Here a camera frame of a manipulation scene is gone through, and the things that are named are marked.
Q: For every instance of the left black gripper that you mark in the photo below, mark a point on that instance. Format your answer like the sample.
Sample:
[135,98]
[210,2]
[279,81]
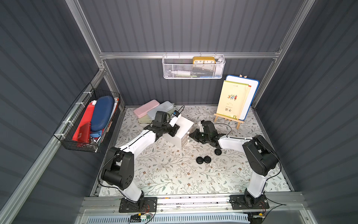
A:
[170,129]

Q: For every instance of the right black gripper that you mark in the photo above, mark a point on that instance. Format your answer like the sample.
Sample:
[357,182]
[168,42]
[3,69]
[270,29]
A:
[200,136]

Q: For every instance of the black earphone case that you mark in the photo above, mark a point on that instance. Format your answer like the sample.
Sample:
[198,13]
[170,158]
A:
[207,159]
[200,160]
[218,151]

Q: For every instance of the white drawer cabinet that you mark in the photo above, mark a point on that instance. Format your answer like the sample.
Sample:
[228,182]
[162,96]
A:
[182,135]

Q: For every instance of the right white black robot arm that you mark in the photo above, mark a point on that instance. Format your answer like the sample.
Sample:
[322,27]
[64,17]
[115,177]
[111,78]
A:
[259,153]

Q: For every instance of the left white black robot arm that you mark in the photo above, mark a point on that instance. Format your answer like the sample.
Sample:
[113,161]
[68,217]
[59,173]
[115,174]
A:
[118,169]

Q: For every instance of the green book box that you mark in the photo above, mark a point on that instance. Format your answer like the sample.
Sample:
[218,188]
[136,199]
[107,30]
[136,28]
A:
[145,119]

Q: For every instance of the grey-blue pencil case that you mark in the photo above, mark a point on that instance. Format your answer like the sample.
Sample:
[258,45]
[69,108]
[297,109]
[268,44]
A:
[163,107]

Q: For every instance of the wooden easel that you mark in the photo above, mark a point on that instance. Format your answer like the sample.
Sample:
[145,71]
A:
[229,117]

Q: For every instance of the pink pencil case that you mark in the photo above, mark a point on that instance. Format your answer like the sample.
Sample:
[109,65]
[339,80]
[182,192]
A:
[145,108]

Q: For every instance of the yellow booklet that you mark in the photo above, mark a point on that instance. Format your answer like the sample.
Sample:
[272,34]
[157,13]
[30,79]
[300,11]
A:
[232,99]

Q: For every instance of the navy blue case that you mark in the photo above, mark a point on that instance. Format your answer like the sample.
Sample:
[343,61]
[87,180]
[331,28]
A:
[102,113]

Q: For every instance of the blue-framed whiteboard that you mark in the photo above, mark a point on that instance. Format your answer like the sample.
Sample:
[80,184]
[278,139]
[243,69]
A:
[253,90]

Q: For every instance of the yellow clock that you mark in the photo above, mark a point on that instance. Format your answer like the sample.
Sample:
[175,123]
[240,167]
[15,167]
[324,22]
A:
[204,60]

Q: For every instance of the red folder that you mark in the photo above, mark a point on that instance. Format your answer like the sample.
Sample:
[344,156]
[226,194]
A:
[82,133]

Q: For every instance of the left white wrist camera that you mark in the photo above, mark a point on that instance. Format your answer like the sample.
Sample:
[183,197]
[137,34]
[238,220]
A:
[174,118]

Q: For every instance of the white wire wall basket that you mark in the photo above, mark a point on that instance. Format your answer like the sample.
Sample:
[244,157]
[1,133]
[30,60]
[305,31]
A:
[182,67]

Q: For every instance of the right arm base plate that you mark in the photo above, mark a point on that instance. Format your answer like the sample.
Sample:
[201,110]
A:
[247,202]

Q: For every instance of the black wire side basket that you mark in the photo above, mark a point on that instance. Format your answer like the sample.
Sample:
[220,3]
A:
[66,132]

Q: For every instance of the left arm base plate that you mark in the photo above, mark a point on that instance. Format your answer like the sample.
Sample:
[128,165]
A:
[146,204]

